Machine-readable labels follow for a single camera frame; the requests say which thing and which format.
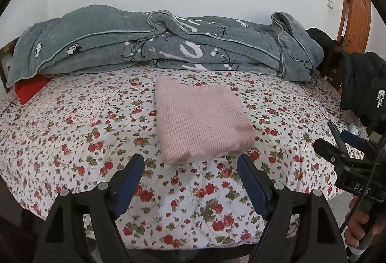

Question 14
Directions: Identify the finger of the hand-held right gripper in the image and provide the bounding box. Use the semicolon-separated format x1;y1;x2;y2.
327;121;370;155
313;138;362;169

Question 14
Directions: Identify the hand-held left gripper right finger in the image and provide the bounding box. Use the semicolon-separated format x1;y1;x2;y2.
237;154;350;263

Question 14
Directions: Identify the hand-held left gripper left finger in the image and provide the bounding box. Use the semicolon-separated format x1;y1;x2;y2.
34;154;145;263

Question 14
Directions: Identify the pink knit sweater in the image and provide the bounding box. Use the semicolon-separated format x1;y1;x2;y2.
154;75;257;165

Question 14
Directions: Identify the person's right hand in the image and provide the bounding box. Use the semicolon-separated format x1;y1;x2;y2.
344;210;382;248

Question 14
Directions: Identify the black jacket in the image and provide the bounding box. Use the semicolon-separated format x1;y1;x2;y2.
341;51;386;131

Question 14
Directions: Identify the dark wooden chair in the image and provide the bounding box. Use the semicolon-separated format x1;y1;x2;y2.
320;43;347;95

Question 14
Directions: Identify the floral bed sheet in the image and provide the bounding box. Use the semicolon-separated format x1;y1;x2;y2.
0;66;370;250

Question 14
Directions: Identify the dark garment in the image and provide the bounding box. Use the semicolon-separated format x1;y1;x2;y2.
306;27;338;51

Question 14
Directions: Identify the wooden door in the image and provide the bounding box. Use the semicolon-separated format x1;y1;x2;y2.
336;0;372;54

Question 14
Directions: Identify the red pillow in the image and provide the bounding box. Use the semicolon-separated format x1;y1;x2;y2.
15;74;52;106

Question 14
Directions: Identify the grey printed blanket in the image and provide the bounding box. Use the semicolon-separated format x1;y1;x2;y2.
7;5;324;87

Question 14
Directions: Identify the wooden headboard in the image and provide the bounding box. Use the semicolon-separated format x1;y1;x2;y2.
0;37;21;93

